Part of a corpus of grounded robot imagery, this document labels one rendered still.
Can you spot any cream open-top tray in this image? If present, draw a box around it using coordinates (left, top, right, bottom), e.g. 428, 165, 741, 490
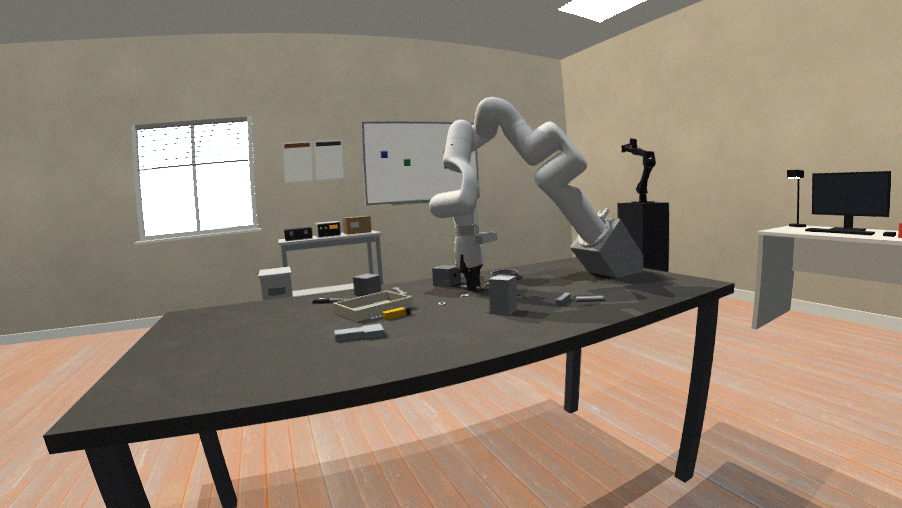
333, 291, 413, 322

